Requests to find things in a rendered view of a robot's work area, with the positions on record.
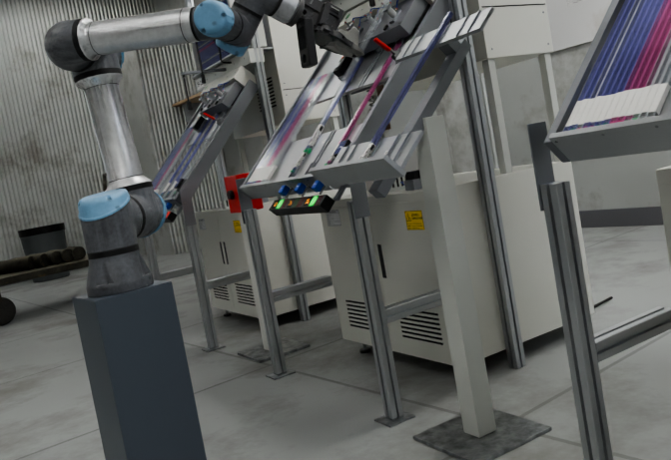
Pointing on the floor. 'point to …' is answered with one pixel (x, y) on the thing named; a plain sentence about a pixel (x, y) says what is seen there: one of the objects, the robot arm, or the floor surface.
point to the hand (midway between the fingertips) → (356, 55)
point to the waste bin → (42, 239)
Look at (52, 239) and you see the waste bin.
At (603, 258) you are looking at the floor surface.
